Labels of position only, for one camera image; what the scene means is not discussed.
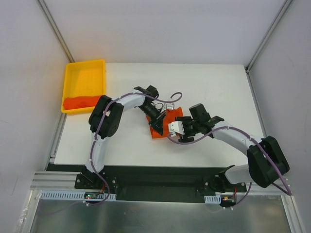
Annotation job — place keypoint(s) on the right aluminium frame post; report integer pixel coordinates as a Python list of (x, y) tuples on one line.
[(269, 33)]

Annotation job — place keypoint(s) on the yellow plastic bin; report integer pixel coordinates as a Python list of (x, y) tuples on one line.
[(87, 78)]

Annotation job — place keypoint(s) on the orange t shirt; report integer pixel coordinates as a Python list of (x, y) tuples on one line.
[(170, 117), (80, 102)]

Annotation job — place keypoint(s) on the right white cable duct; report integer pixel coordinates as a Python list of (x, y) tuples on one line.
[(212, 199)]

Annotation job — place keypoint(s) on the aluminium front rail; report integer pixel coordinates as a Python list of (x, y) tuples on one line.
[(54, 180)]

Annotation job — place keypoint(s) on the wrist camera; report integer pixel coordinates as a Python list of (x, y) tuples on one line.
[(168, 106), (175, 128)]

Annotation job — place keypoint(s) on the white cable duct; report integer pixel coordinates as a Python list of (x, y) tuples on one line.
[(212, 199), (77, 195)]

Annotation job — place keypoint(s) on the left white cable duct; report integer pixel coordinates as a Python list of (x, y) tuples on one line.
[(77, 195)]

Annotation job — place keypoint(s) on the left aluminium frame post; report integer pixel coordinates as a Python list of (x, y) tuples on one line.
[(55, 29)]

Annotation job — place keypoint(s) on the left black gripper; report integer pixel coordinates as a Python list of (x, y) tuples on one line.
[(157, 121)]

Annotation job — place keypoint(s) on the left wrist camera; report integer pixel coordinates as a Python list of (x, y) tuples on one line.
[(168, 106)]

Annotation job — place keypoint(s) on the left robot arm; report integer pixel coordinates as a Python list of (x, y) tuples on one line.
[(105, 119)]

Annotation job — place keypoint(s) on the rolled orange t shirt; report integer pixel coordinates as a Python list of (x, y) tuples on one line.
[(80, 102)]

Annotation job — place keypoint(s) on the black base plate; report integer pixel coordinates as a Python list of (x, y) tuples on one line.
[(160, 184)]

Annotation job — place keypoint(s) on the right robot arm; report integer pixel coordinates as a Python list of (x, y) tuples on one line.
[(266, 161)]

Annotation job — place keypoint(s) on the aluminium frame post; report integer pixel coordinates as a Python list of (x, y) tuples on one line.
[(55, 29), (269, 33)]

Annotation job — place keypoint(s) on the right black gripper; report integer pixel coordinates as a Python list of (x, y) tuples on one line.
[(185, 128)]

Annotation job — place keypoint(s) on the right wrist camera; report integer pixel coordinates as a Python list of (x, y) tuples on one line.
[(175, 128)]

